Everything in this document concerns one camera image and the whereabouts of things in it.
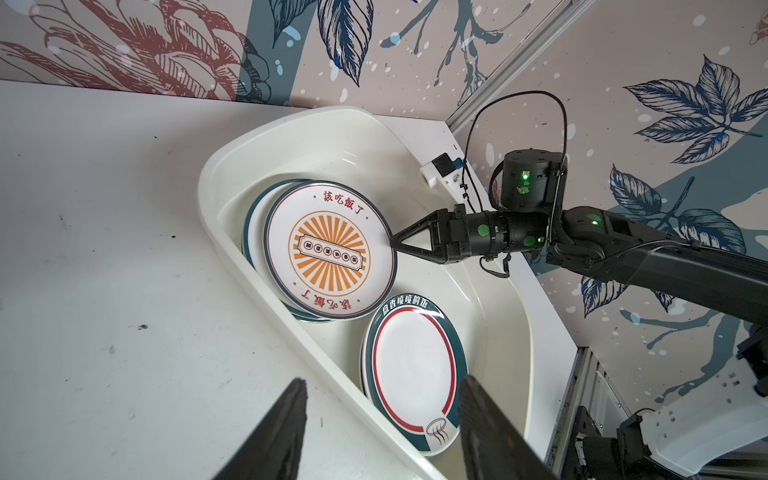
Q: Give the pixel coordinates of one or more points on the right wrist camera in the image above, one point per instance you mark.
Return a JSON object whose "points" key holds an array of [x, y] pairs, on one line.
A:
{"points": [[442, 170]]}

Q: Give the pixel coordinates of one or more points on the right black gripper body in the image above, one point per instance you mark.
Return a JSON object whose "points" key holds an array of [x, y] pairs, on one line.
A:
{"points": [[489, 233]]}

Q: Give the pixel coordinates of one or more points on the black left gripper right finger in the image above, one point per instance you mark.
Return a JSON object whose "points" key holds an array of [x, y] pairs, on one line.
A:
{"points": [[492, 447]]}

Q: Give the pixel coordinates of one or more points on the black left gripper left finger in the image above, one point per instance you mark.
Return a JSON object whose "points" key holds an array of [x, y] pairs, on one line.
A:
{"points": [[273, 449]]}

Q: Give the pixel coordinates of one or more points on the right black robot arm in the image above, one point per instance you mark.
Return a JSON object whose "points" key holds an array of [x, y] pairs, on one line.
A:
{"points": [[608, 247]]}

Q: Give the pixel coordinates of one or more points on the white plate black emblem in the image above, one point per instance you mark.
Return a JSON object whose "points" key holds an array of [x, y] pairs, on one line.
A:
{"points": [[252, 244]]}

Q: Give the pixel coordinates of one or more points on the white plastic bin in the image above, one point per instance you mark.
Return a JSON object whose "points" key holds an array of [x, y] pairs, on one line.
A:
{"points": [[354, 148]]}

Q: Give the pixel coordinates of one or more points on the green red ring plate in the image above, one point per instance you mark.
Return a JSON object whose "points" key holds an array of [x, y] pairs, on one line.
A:
{"points": [[412, 363]]}

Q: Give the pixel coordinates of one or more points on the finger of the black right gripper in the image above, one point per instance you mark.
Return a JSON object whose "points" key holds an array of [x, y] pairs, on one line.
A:
{"points": [[434, 256], [431, 223]]}

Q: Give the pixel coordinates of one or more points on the orange sunburst plate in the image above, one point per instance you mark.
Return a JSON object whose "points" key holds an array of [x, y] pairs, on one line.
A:
{"points": [[327, 247]]}

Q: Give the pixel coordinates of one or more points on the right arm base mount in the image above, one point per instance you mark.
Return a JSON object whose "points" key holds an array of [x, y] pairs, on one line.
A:
{"points": [[589, 455]]}

